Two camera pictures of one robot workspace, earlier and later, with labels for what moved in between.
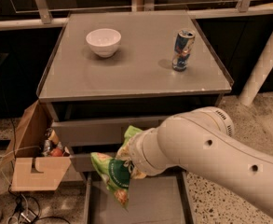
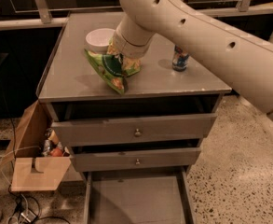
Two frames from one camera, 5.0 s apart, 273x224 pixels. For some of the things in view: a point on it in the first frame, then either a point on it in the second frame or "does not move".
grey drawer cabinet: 107,71 does not move
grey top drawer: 104,132 does not move
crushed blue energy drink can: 184,45 does not move
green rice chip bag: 117,173 -> 114,66
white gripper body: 140,154 -> 130,49
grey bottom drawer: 162,198 does not move
